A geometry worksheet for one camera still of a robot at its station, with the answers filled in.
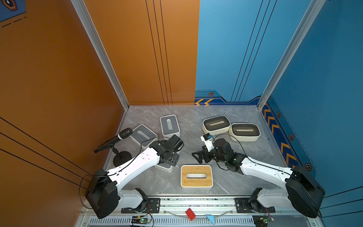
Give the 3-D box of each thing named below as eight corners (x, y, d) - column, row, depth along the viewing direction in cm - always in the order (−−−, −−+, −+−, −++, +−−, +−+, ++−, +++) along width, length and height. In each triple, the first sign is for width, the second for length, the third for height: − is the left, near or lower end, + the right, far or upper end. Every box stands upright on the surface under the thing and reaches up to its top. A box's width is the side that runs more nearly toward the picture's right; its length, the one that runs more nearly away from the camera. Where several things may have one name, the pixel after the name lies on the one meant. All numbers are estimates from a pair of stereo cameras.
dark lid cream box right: (230, 141, 101) (233, 136, 95) (227, 128, 108) (229, 123, 102) (258, 141, 101) (262, 136, 95) (253, 128, 108) (257, 123, 102)
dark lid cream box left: (205, 138, 102) (207, 133, 97) (200, 125, 110) (201, 119, 105) (230, 133, 105) (233, 127, 100) (223, 120, 113) (225, 114, 108)
